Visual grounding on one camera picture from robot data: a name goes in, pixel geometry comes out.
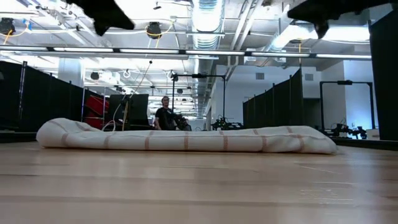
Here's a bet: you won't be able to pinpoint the tall black partition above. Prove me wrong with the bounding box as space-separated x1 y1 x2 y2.
369 9 398 141

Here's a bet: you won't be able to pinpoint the silver ribbed ventilation duct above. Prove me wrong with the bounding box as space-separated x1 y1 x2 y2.
190 0 227 121

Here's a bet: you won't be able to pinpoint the black overhead rig frame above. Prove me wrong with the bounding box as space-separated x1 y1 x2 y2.
170 73 227 131
319 80 374 131

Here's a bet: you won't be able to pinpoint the black ceiling cord reel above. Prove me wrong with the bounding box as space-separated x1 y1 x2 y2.
0 17 16 35
146 21 163 40

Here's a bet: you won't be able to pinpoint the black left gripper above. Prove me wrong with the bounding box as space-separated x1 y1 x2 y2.
65 0 135 37

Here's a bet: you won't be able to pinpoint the smooth silver ventilation duct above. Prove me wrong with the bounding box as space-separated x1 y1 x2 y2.
267 0 371 52

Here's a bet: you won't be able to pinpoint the white towel with red grid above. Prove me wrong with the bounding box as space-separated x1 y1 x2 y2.
35 117 339 156

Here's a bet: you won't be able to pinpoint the black partition wall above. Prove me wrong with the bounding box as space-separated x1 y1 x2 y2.
242 68 305 129
0 60 108 132

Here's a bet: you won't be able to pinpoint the small white box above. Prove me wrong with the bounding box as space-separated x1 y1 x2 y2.
366 128 381 141

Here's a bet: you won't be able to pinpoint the long ceiling light strip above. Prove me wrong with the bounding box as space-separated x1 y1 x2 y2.
0 45 373 60

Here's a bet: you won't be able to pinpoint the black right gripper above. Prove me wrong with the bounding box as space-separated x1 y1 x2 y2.
287 0 358 40

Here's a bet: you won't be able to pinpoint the red storage bins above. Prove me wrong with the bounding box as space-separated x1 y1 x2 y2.
82 93 110 131

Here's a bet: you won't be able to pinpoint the yellow hanging cable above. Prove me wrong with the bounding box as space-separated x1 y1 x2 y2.
121 98 130 131

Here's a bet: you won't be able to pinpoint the person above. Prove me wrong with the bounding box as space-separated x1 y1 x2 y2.
154 95 175 131

